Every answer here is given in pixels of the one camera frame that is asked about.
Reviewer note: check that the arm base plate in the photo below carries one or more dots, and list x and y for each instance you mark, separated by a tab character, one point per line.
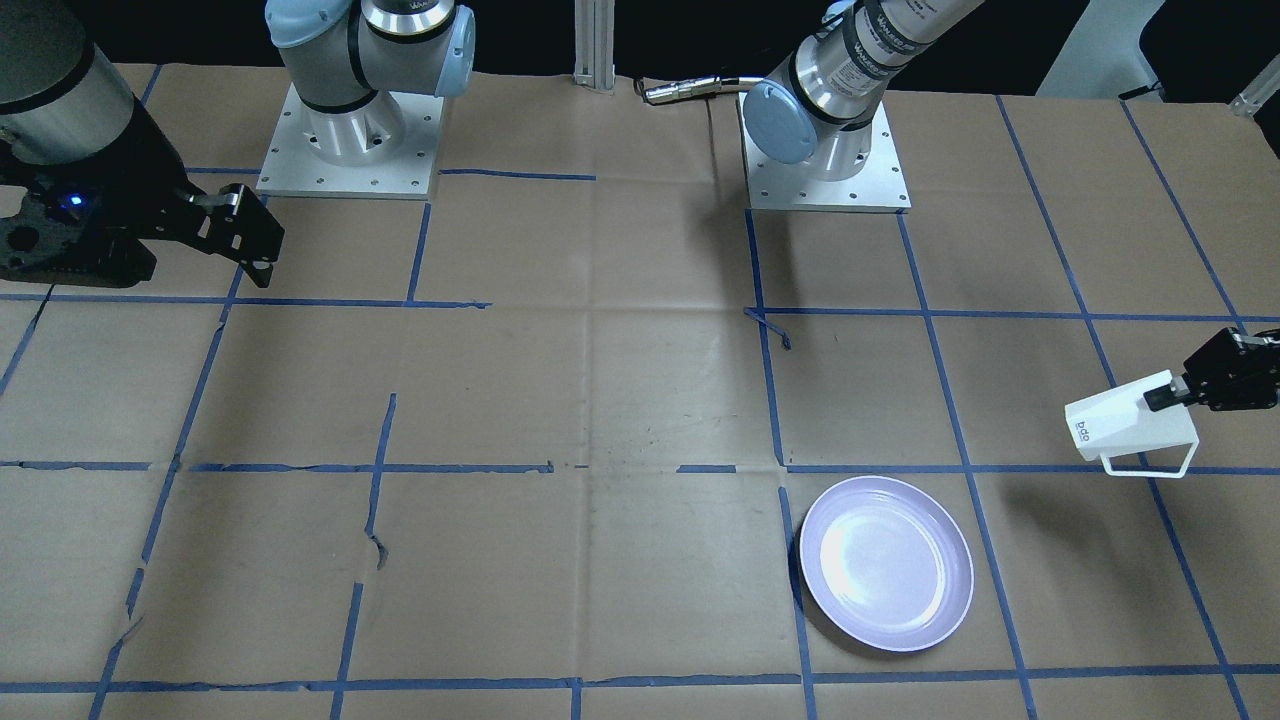
863	175
386	150

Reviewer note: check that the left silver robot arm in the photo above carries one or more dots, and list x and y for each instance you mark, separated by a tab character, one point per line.
827	91

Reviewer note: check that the aluminium frame post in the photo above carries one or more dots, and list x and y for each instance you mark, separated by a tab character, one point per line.
593	67

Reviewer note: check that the lavender plate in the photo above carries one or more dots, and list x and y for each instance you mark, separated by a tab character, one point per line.
886	563

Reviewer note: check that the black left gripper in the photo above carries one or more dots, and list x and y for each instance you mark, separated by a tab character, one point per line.
1232	368

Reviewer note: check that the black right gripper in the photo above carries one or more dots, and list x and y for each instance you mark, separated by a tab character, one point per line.
143	168

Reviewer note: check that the silver cable connector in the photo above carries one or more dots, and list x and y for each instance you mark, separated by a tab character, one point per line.
668	93

